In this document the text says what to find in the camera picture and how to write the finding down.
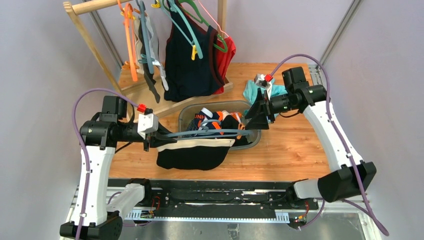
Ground grey-blue clip hanger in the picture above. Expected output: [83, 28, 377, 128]
[167, 129, 253, 140]

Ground black cream-band underwear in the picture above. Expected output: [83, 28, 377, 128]
[156, 138, 235, 171]

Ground navy orange boxer underwear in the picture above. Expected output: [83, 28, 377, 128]
[186, 107, 230, 132]

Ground teal clip hanger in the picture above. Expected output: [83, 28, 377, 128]
[150, 0, 204, 61]

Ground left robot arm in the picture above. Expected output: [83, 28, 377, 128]
[59, 95, 176, 240]

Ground orange white underwear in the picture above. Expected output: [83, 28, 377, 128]
[216, 110, 242, 123]

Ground black underwear in basket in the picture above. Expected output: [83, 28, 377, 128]
[221, 116, 250, 147]

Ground white grey underwear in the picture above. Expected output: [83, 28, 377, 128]
[134, 14, 169, 103]

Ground orange hanger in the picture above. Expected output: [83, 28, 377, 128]
[117, 0, 141, 83]

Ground green hanger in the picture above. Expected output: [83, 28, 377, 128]
[178, 0, 229, 54]

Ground pink thin hanger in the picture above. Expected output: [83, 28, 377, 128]
[198, 0, 230, 38]

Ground teal cloth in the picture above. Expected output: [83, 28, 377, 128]
[242, 79, 288, 105]

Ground clear plastic basket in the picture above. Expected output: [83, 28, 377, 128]
[177, 100, 261, 151]

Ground wooden clothes rack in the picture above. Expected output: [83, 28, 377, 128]
[63, 0, 234, 118]

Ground dark navy tank top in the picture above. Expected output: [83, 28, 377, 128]
[161, 0, 220, 102]

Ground red garment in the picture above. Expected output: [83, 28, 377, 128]
[212, 37, 236, 95]

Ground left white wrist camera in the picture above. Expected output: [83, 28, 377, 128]
[137, 113, 159, 135]

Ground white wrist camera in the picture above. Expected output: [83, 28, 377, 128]
[253, 74, 274, 97]
[137, 113, 159, 135]

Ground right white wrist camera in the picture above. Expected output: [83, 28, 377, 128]
[253, 74, 274, 97]

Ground aluminium frame rail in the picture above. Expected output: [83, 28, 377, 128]
[316, 0, 381, 234]

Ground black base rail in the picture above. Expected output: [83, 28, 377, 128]
[105, 178, 355, 229]

